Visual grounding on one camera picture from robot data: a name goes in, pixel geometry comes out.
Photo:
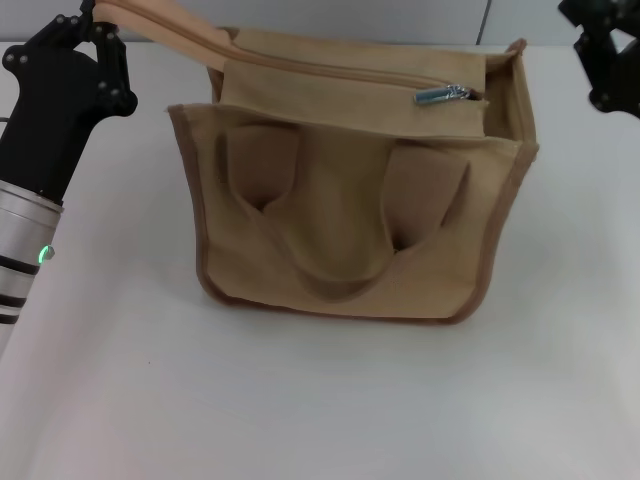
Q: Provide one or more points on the silver metal zipper pull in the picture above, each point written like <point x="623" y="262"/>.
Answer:
<point x="430" y="96"/>

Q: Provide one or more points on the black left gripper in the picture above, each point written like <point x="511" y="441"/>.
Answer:
<point x="45" y="125"/>

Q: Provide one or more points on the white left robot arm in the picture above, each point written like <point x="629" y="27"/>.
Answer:
<point x="20" y="225"/>

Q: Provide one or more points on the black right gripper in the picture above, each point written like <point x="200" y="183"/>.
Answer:
<point x="630" y="95"/>

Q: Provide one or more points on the khaki canvas food bag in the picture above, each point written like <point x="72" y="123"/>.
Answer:
<point x="350" y="225"/>

